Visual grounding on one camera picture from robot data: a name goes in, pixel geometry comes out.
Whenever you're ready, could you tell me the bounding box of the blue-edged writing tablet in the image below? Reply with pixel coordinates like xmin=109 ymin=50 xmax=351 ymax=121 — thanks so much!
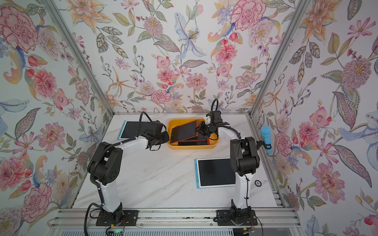
xmin=194 ymin=157 xmax=236 ymax=189
xmin=118 ymin=121 xmax=158 ymax=140

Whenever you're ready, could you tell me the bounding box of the red writing tablet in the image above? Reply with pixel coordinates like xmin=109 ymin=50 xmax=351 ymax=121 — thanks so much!
xmin=178 ymin=132 xmax=209 ymax=146
xmin=170 ymin=120 xmax=198 ymax=144

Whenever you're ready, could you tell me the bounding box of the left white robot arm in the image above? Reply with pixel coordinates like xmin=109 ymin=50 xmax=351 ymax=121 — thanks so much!
xmin=88 ymin=121 xmax=169 ymax=222

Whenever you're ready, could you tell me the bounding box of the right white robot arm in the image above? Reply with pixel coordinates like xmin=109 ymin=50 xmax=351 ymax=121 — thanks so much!
xmin=197 ymin=111 xmax=260 ymax=222

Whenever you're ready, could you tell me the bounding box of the yellow storage box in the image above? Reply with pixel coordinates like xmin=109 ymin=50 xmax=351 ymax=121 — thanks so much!
xmin=167 ymin=119 xmax=219 ymax=150

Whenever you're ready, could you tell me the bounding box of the blue microphone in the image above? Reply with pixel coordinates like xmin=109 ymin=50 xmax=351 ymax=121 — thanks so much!
xmin=260 ymin=126 xmax=273 ymax=155

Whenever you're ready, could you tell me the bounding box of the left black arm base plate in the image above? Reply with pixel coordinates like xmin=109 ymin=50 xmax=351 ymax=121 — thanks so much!
xmin=95 ymin=210 xmax=139 ymax=227

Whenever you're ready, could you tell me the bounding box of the left black corrugated cable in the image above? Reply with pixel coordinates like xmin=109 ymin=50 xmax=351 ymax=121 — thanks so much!
xmin=84 ymin=202 xmax=104 ymax=236

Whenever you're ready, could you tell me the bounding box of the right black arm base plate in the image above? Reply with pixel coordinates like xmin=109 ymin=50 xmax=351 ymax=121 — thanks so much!
xmin=213 ymin=209 xmax=258 ymax=227

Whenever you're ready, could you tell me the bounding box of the aluminium front rail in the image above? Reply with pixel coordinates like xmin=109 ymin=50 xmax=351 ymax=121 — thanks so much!
xmin=47 ymin=208 xmax=301 ymax=229

